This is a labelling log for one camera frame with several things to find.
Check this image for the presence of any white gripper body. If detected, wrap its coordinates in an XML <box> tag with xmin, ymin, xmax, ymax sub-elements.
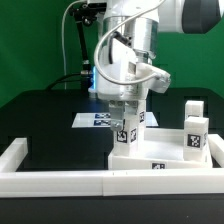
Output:
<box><xmin>96</xmin><ymin>39</ymin><xmax>148</xmax><ymax>101</ymax></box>

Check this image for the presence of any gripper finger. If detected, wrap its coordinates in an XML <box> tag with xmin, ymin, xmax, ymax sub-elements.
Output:
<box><xmin>109</xmin><ymin>100</ymin><xmax>125</xmax><ymax>131</ymax></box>

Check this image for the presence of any white square table top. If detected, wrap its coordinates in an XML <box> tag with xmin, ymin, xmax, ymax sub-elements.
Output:
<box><xmin>108</xmin><ymin>128</ymin><xmax>213</xmax><ymax>170</ymax></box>

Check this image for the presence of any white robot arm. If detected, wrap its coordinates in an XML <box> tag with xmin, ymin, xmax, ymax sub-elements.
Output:
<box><xmin>87</xmin><ymin>0</ymin><xmax>224</xmax><ymax>131</ymax></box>

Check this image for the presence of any white tag sheet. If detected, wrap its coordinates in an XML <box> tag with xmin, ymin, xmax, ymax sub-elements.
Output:
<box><xmin>72</xmin><ymin>112</ymin><xmax>158</xmax><ymax>128</ymax></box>

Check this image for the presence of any white U-shaped obstacle fence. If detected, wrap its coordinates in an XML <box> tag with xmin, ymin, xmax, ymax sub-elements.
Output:
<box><xmin>0</xmin><ymin>138</ymin><xmax>224</xmax><ymax>198</ymax></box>

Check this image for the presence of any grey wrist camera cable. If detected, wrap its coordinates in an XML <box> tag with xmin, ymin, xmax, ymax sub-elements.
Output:
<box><xmin>93</xmin><ymin>0</ymin><xmax>168</xmax><ymax>86</ymax></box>

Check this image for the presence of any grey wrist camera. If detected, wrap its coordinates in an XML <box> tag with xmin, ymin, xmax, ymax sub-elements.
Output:
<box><xmin>136</xmin><ymin>63</ymin><xmax>171</xmax><ymax>93</ymax></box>

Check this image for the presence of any black cable bundle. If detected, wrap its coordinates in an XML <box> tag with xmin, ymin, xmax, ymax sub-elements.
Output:
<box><xmin>45</xmin><ymin>73</ymin><xmax>91</xmax><ymax>92</ymax></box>

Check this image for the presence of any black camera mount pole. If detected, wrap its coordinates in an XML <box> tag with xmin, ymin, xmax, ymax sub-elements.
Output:
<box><xmin>69</xmin><ymin>3</ymin><xmax>104</xmax><ymax>80</ymax></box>

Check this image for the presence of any white cable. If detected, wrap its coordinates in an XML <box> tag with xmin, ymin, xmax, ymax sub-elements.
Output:
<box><xmin>61</xmin><ymin>0</ymin><xmax>87</xmax><ymax>90</ymax></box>

